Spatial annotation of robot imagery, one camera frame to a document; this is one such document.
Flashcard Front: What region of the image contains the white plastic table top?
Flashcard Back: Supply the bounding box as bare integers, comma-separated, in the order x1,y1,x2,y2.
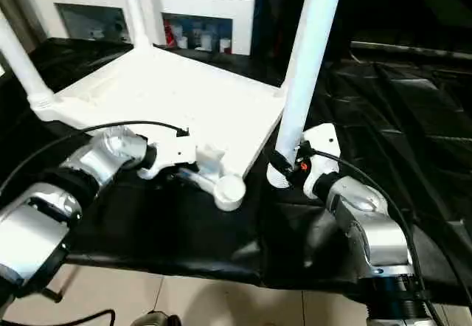
29,41,289,212

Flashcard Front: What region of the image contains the white plastic table leg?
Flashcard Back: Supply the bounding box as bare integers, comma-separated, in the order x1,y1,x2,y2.
0,8,56,116
267,0,347,190
121,0,154,52

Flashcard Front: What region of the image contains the black mat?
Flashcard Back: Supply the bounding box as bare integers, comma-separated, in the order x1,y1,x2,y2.
0,37,472,307

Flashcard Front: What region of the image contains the grey white ornament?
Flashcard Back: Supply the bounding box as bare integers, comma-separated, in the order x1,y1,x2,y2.
112,18,130,42

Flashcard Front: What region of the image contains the dark metal rod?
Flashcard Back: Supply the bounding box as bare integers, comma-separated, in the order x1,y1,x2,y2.
350,41,472,60

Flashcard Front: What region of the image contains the black backdrop cloth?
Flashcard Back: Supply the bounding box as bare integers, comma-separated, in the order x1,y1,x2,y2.
254,0,472,52

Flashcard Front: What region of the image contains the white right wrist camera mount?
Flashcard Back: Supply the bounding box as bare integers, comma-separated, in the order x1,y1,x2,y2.
300,122,341,200

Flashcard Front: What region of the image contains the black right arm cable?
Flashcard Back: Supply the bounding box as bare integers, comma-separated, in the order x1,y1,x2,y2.
302,148,472,326

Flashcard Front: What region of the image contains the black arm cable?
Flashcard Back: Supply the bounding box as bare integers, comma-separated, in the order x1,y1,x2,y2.
302,148,472,326
0,120,191,194

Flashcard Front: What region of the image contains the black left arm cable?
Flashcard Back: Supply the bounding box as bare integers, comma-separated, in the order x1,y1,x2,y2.
0,120,191,194

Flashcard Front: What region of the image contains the black table frame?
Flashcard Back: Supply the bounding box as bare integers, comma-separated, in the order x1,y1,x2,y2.
43,266,75,304

